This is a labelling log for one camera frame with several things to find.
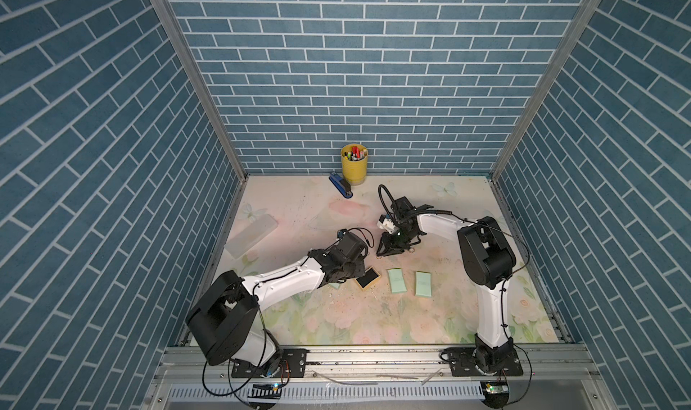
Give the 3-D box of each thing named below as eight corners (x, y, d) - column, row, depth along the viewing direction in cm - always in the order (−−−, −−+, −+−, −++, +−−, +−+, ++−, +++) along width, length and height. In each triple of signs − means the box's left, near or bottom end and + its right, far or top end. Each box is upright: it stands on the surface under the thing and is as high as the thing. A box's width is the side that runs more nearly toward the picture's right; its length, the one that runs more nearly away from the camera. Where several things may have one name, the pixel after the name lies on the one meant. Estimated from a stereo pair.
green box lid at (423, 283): (415, 295, 88) (416, 292, 86) (415, 273, 93) (416, 270, 91) (430, 298, 88) (432, 295, 86) (429, 275, 93) (431, 272, 91)
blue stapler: (346, 200, 115) (345, 192, 111) (329, 179, 123) (328, 171, 119) (354, 196, 117) (354, 188, 113) (337, 176, 125) (337, 168, 121)
